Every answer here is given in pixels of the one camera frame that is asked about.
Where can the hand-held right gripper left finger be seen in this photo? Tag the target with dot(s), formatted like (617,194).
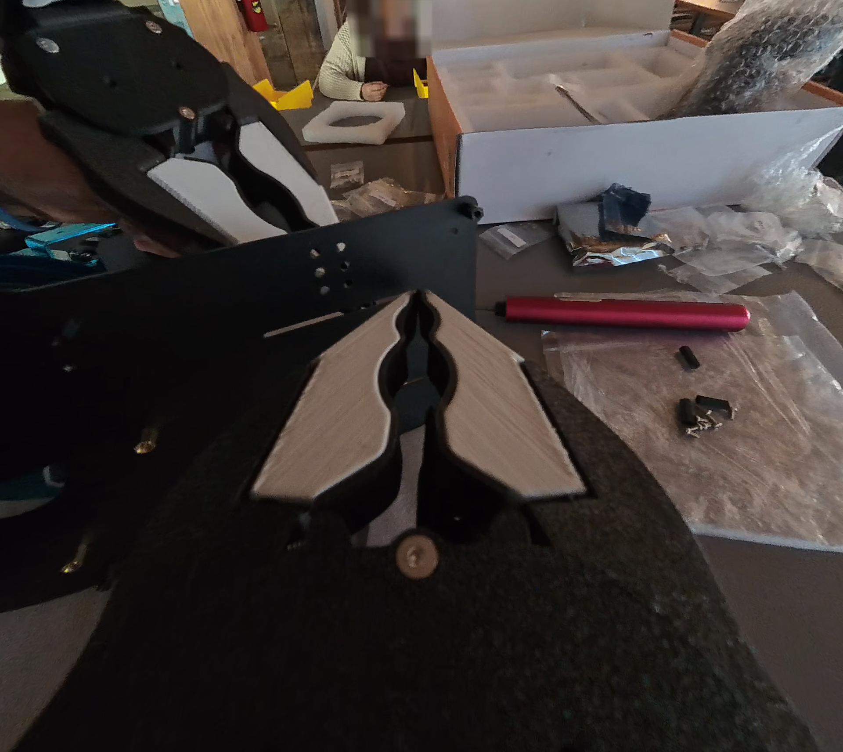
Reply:
(329,422)

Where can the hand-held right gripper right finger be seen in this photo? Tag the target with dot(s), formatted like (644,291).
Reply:
(507,429)

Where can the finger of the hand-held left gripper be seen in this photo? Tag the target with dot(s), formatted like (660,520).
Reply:
(211,198)
(283,172)

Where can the blue hobby robot arm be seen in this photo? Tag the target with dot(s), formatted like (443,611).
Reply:
(197,317)

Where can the person's left hand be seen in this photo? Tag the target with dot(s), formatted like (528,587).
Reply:
(39,172)

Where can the white foam insert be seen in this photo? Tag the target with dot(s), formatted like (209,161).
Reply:
(316,129)

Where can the yellow plastic bin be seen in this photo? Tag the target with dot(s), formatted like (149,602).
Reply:
(283,96)
(420,85)

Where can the narrow clear sleeve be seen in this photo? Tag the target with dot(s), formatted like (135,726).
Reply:
(586,297)

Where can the red screwdriver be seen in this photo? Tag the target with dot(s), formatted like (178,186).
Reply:
(625,314)

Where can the small black spacer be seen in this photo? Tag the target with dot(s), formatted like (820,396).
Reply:
(688,358)
(712,403)
(686,413)

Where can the cluster of small screws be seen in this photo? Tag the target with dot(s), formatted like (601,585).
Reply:
(705,426)

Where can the silver foil bag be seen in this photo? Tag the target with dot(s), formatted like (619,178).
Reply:
(612,238)

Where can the large clear zip bag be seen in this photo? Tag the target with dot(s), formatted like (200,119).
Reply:
(757,468)

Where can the orange cardboard box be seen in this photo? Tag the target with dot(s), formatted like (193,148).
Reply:
(625,165)

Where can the pile of clear parts bags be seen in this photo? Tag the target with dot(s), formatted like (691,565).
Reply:
(744,238)

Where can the bubble wrap bundle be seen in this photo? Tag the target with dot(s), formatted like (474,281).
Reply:
(757,40)

